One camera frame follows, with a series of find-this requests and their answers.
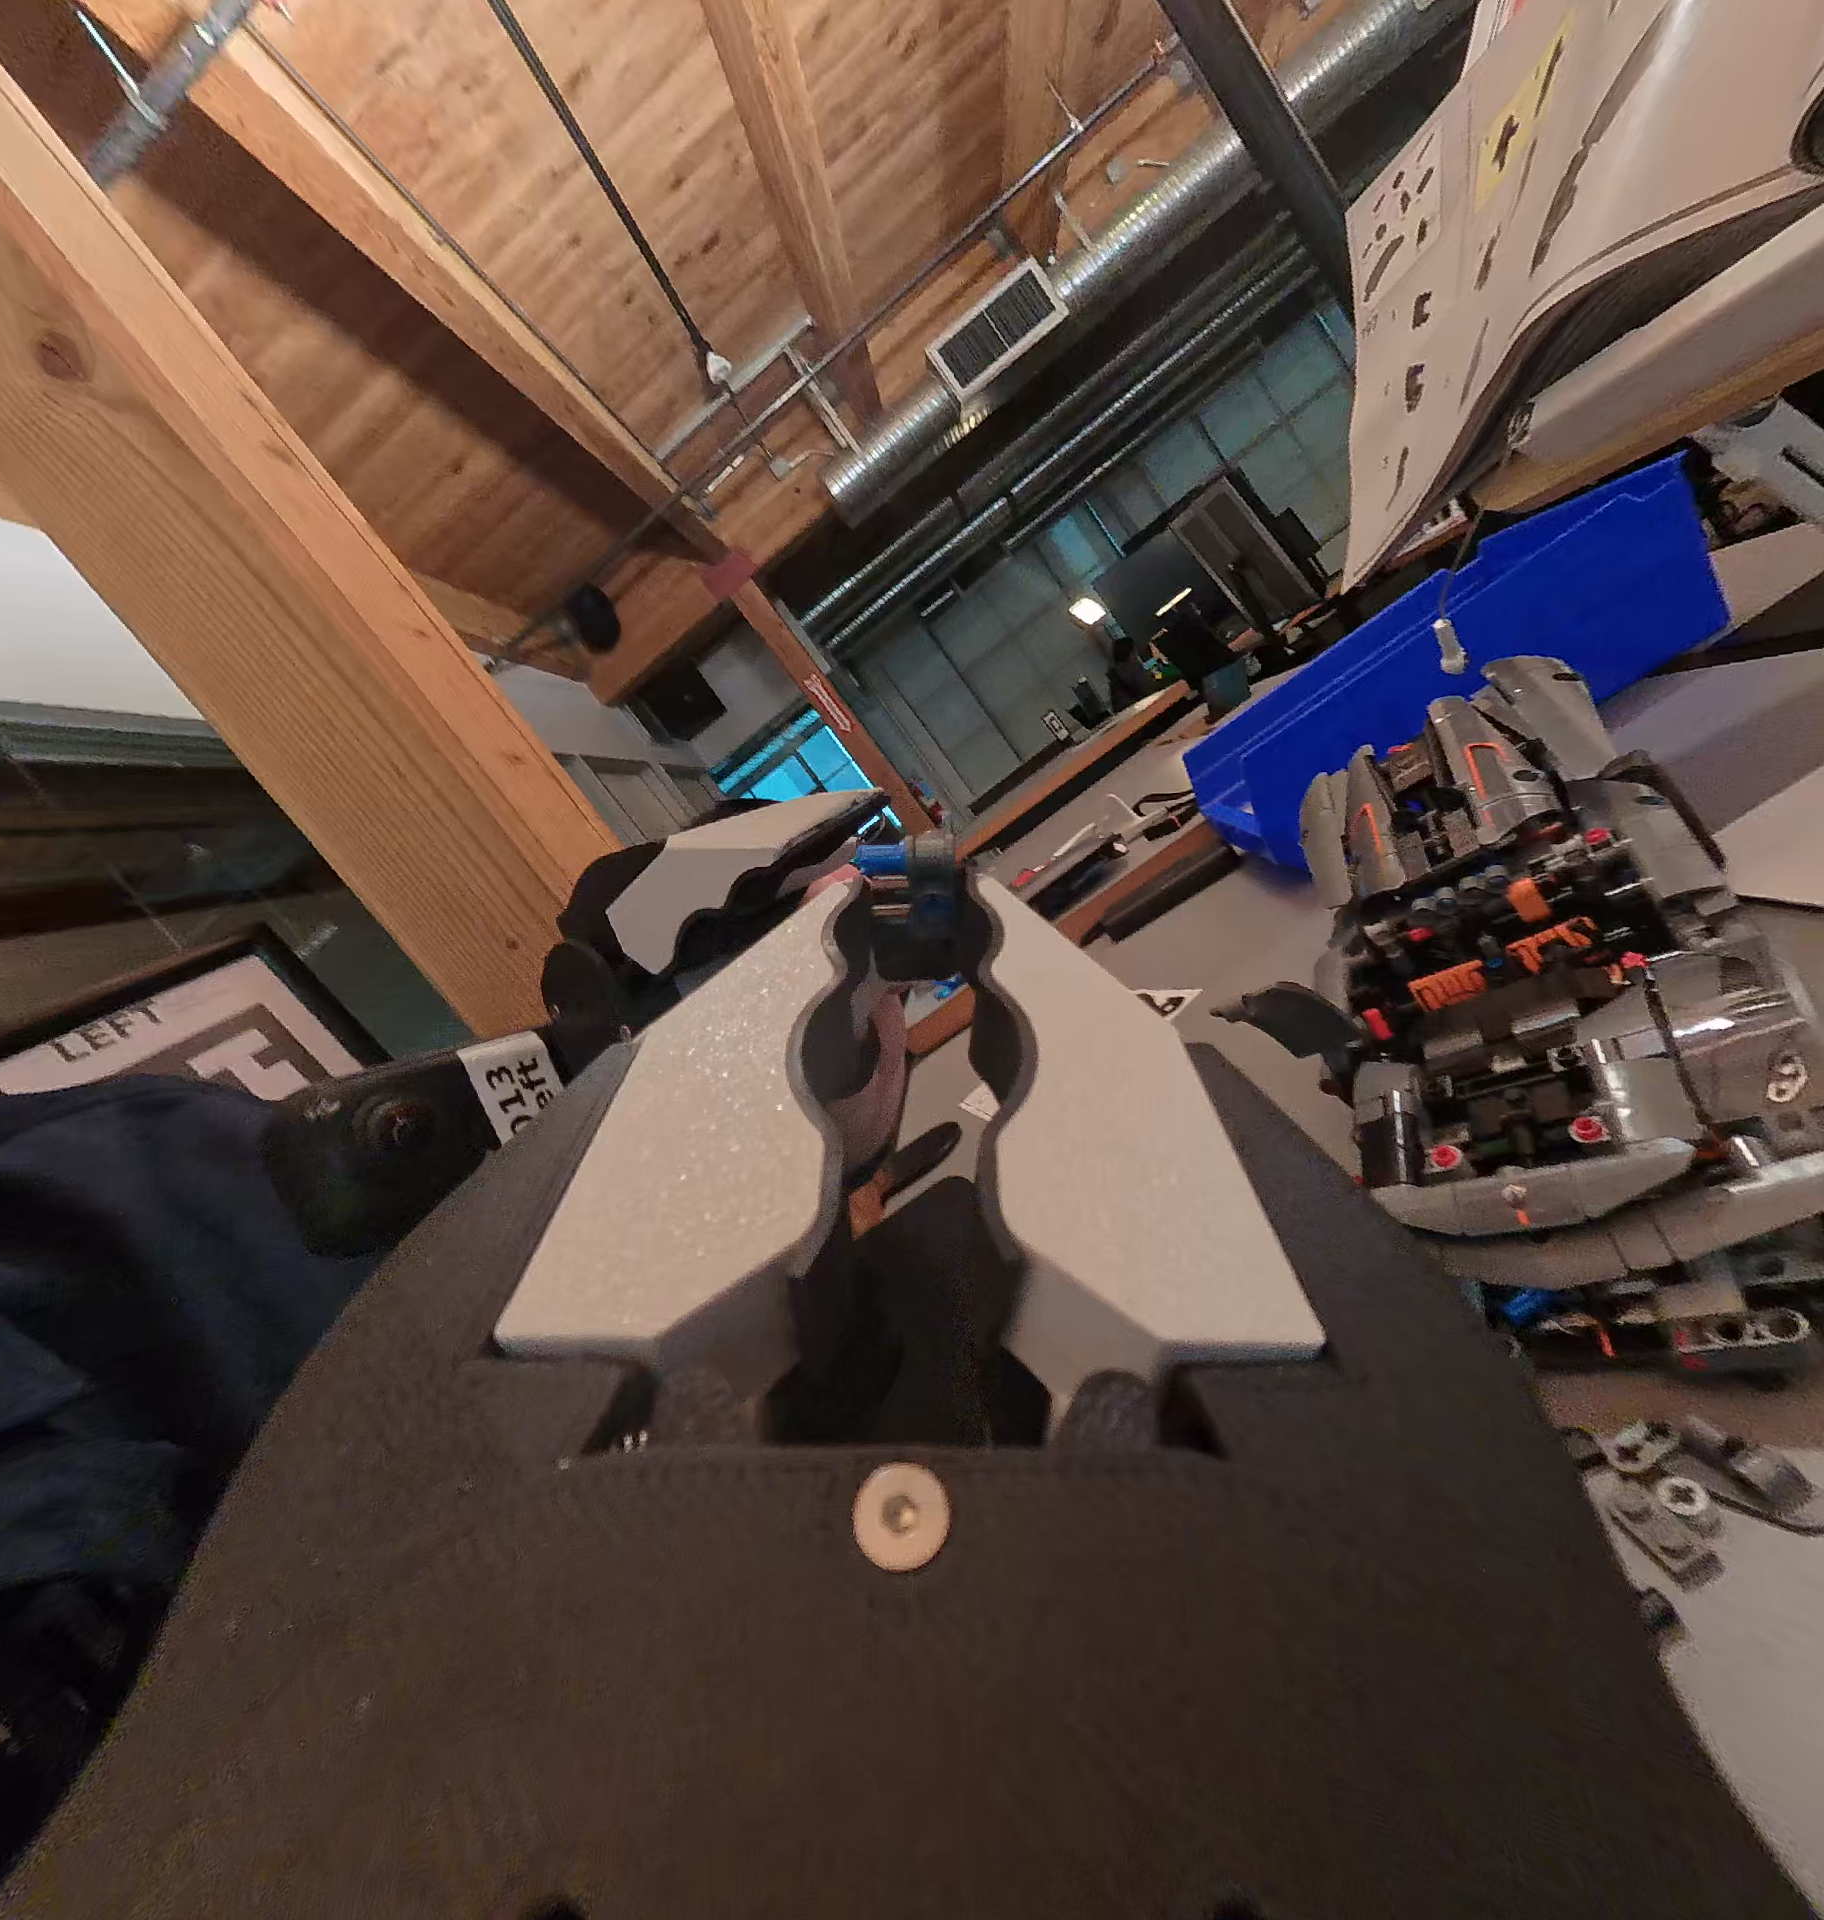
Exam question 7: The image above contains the black pole with round disc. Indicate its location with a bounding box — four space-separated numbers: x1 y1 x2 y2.
1151 0 1357 302

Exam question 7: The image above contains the cluster of small lego connectors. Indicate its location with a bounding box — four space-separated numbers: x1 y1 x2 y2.
1565 1410 1824 1593

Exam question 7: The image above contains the white ceiling vent grille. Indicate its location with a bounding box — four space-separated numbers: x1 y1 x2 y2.
926 262 1072 399

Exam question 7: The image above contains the wooden and white book stand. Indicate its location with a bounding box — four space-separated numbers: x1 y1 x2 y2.
1474 30 1824 564

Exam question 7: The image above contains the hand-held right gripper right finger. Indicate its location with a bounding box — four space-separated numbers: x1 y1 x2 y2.
954 872 1328 1404

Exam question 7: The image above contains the black lego connector blue pin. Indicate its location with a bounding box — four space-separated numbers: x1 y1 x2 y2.
854 830 972 984

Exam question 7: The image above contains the blue plastic storage bin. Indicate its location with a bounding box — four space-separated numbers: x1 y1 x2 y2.
1181 450 1731 872

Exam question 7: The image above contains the white-tipped page holder wire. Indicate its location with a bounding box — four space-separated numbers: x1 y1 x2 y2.
1429 509 1482 669

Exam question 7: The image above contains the person's navy clothed torso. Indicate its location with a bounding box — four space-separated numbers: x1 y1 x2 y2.
0 1071 403 1907

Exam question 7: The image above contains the lego instruction booklet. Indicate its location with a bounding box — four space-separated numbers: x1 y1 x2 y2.
1344 0 1824 589

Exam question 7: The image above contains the grey lego car model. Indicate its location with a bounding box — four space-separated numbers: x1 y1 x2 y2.
1211 655 1824 1293

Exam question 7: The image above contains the white rounded base plate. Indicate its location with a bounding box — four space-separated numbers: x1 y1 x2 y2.
1699 704 1824 919

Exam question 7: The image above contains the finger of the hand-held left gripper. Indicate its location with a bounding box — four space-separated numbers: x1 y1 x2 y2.
609 789 894 979

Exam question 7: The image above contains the white framed sign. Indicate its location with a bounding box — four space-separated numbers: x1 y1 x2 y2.
0 929 391 1104

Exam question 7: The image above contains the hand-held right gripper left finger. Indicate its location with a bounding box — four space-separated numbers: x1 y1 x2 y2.
493 877 872 1413

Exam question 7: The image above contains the silver ventilation duct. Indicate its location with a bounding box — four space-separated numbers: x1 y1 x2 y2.
822 0 1467 527

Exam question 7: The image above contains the person's left hand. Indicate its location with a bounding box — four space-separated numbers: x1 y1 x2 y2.
849 995 916 1198

